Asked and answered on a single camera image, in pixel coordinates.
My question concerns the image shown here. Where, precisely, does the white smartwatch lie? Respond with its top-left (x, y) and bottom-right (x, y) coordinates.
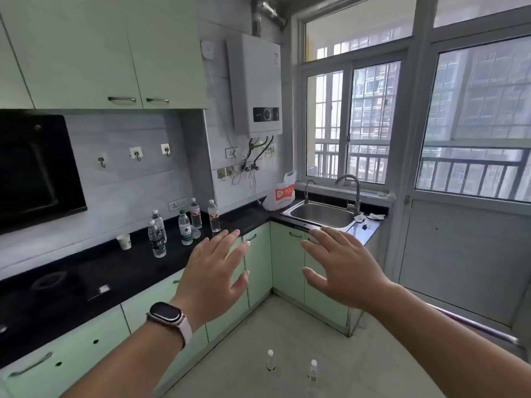
top-left (146, 301), bottom-right (194, 351)

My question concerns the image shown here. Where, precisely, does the dark metal balcony railing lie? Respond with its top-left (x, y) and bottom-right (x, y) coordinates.
top-left (314, 140), bottom-right (531, 200)

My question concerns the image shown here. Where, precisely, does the black glass gas hob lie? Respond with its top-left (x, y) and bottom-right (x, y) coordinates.
top-left (0, 260), bottom-right (113, 332)

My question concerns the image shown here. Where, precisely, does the silver exhaust duct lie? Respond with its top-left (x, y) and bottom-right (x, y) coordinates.
top-left (250, 0), bottom-right (288, 38)

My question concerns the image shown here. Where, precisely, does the person's left hand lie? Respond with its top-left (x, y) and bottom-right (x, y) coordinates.
top-left (170, 229), bottom-right (252, 331)

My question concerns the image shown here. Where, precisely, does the stainless steel sink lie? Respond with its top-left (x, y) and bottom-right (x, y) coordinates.
top-left (280, 201), bottom-right (357, 232)

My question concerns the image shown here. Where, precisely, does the green cap water bottle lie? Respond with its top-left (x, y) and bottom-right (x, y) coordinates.
top-left (178, 210), bottom-right (194, 246)

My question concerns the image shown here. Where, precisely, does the person's right forearm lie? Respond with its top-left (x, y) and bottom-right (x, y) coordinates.
top-left (373, 284), bottom-right (531, 398)

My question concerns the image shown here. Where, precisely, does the white water heater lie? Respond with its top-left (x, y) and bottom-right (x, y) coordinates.
top-left (226, 33), bottom-right (284, 139)

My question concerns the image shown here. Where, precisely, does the white wall cupboard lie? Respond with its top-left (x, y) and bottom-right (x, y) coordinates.
top-left (0, 0), bottom-right (208, 111)

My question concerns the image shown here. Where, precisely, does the white hanging cable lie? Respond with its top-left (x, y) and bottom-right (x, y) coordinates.
top-left (251, 169), bottom-right (266, 206)

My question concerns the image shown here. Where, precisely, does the white plastic bag orange print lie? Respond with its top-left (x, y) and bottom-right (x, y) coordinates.
top-left (262, 169), bottom-right (298, 212)

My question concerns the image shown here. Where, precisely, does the light green sink cupboard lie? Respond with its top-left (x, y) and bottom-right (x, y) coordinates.
top-left (269, 221), bottom-right (381, 337)

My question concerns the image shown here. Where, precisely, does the black burner pan support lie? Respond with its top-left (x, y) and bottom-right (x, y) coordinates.
top-left (29, 270), bottom-right (68, 293)

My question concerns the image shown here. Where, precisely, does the grey framed sliding window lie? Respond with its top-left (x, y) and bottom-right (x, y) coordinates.
top-left (296, 0), bottom-right (418, 195)

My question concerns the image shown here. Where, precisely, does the tall chrome faucet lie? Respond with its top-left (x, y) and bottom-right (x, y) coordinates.
top-left (334, 174), bottom-right (362, 216)

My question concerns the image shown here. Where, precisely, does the chrome threshold pipe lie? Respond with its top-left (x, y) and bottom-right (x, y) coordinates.
top-left (427, 303), bottom-right (524, 349)

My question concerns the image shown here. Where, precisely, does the dark green label water bottle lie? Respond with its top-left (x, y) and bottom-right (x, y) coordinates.
top-left (148, 221), bottom-right (167, 258)

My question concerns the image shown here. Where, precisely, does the person's right hand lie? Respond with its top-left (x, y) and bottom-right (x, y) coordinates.
top-left (300, 227), bottom-right (399, 311)

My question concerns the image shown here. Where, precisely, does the grey balcony door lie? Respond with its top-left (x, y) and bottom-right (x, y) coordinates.
top-left (394, 0), bottom-right (531, 328)

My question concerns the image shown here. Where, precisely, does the black range hood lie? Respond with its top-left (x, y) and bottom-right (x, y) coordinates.
top-left (0, 109), bottom-right (88, 236)

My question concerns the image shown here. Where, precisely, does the person's left forearm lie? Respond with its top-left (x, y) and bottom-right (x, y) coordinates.
top-left (62, 323), bottom-right (186, 398)

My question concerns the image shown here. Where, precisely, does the apartment building outside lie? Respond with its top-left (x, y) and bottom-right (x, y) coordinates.
top-left (309, 20), bottom-right (531, 195)

